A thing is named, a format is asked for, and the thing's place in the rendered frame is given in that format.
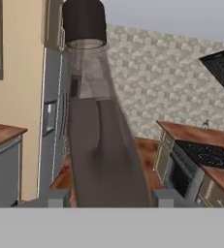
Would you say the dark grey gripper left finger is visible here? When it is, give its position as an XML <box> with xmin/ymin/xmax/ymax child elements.
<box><xmin>14</xmin><ymin>188</ymin><xmax>71</xmax><ymax>208</ymax></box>

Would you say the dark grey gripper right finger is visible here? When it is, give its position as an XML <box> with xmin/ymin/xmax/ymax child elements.
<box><xmin>151</xmin><ymin>188</ymin><xmax>212</xmax><ymax>208</ymax></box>

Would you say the syrup bottle with dark cap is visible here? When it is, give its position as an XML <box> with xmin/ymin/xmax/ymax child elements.
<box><xmin>61</xmin><ymin>0</ymin><xmax>154</xmax><ymax>208</ymax></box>

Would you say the beige cupboard run, wooden top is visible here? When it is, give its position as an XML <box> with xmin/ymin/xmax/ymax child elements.
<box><xmin>152</xmin><ymin>119</ymin><xmax>224</xmax><ymax>208</ymax></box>

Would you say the steel oven with black hob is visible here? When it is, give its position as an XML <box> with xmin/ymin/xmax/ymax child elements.
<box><xmin>166</xmin><ymin>139</ymin><xmax>224</xmax><ymax>201</ymax></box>

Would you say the grey cupboard with wooden top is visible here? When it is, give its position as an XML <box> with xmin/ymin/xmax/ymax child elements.
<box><xmin>0</xmin><ymin>121</ymin><xmax>29</xmax><ymax>208</ymax></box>

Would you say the small clear shaker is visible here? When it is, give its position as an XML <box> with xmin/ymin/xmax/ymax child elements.
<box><xmin>202</xmin><ymin>118</ymin><xmax>211</xmax><ymax>131</ymax></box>

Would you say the grey fridge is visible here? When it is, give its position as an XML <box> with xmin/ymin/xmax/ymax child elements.
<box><xmin>36</xmin><ymin>46</ymin><xmax>73</xmax><ymax>199</ymax></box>

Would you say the black range hood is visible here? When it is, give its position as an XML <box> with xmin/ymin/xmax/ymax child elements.
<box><xmin>198</xmin><ymin>45</ymin><xmax>224</xmax><ymax>92</ymax></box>

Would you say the beige wall cupboard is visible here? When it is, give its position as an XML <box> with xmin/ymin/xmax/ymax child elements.
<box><xmin>43</xmin><ymin>0</ymin><xmax>67</xmax><ymax>53</ymax></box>

